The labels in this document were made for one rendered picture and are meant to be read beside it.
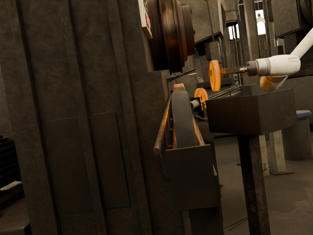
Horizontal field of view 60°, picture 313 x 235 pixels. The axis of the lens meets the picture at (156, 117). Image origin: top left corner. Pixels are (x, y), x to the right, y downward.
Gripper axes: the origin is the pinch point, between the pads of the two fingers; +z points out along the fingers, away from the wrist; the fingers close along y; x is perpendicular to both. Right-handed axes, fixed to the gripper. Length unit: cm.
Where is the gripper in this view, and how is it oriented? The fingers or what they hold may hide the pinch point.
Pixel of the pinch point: (214, 72)
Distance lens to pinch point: 144.1
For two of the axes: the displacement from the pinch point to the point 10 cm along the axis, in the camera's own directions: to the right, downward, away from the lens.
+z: -9.9, 0.9, 0.9
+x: -1.0, -9.9, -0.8
